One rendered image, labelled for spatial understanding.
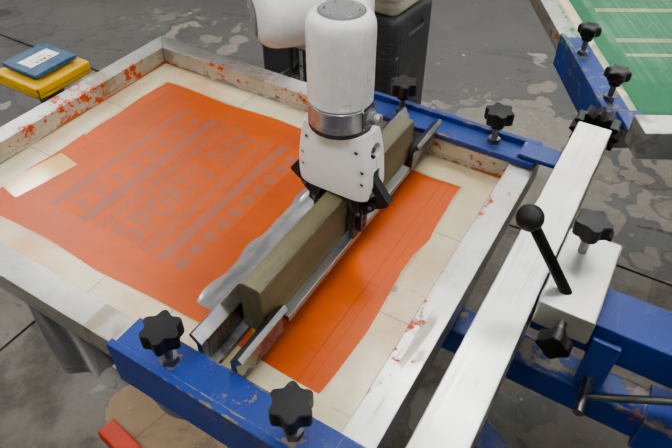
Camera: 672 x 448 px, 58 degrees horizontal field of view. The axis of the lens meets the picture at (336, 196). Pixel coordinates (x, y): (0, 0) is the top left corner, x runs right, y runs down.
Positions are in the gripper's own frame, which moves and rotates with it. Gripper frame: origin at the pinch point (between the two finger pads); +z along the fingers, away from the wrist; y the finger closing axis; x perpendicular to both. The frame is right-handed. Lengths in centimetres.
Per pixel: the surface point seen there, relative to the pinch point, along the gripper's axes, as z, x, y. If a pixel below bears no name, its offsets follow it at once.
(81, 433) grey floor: 101, 18, 70
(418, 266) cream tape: 5.9, -2.1, -11.1
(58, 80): 7, -11, 71
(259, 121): 5.9, -18.6, 27.6
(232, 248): 5.9, 8.2, 12.4
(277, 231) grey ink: 5.5, 2.5, 8.7
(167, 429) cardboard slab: 99, 5, 50
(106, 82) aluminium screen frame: 3, -11, 56
